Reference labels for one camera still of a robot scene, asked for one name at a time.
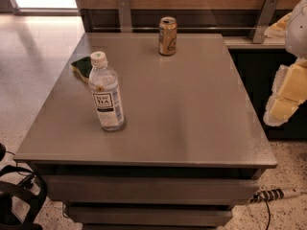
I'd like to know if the black chair base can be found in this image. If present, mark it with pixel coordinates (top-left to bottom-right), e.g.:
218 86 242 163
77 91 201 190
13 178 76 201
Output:
0 142 49 230

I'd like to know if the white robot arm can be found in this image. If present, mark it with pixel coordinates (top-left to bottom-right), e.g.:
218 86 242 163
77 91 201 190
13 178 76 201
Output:
263 0 307 127

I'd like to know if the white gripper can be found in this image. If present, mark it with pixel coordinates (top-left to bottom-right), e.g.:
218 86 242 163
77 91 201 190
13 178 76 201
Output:
262 12 307 127

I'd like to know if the left metal wall bracket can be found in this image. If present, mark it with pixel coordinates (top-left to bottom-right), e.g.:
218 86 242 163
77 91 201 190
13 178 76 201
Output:
117 0 132 33

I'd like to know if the white power strip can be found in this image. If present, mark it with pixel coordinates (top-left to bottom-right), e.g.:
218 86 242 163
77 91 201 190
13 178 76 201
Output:
249 188 301 203

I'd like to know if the grey wall shelf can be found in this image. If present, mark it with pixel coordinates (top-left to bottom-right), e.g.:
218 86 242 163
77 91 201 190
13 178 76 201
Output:
224 36 285 49

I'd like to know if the orange soda can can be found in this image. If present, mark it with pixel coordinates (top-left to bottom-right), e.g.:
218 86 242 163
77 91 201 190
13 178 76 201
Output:
158 16 177 56

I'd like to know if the grey drawer cabinet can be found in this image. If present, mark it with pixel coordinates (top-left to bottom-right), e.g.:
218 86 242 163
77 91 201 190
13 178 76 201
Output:
16 34 276 230

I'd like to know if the black power cable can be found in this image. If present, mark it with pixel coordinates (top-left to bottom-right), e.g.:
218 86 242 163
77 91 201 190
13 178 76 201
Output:
255 195 272 230

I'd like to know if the right metal wall bracket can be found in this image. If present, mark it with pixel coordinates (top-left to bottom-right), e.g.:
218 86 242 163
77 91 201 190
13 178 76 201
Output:
248 0 279 43

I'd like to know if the metal wall bracket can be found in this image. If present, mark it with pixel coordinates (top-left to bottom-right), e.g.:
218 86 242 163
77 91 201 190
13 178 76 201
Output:
117 0 132 33
248 0 279 43

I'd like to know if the green yellow sponge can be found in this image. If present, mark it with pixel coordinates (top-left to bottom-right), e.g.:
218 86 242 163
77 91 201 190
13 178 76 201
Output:
71 57 92 82

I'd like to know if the clear tea bottle white cap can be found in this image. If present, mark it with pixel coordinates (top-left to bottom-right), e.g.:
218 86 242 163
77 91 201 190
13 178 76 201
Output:
88 51 125 131

